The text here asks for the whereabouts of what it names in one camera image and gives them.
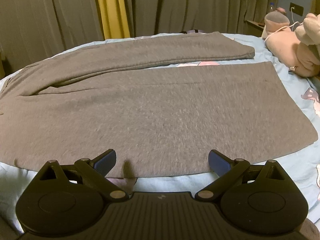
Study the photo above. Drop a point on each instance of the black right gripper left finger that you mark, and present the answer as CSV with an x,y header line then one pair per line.
x,y
93,172

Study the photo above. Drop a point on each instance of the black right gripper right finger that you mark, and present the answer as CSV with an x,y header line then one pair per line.
x,y
229,172

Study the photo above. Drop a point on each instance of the grey sweatpants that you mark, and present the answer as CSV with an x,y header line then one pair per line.
x,y
161,103

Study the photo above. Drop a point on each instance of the purple black object behind bed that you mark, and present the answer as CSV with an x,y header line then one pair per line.
x,y
194,31

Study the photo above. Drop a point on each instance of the dark wooden nightstand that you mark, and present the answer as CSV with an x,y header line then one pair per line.
x,y
253,28

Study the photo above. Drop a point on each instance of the grey pink plush toy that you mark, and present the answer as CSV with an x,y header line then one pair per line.
x,y
308,31

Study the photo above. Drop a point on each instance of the grey curtain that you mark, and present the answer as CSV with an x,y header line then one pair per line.
x,y
33,30

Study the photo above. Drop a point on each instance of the plastic water bottle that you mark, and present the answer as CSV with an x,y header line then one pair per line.
x,y
271,7

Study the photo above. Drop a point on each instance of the yellow curtain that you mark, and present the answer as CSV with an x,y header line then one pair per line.
x,y
114,19

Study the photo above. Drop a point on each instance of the black wall socket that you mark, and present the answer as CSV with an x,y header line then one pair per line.
x,y
296,9

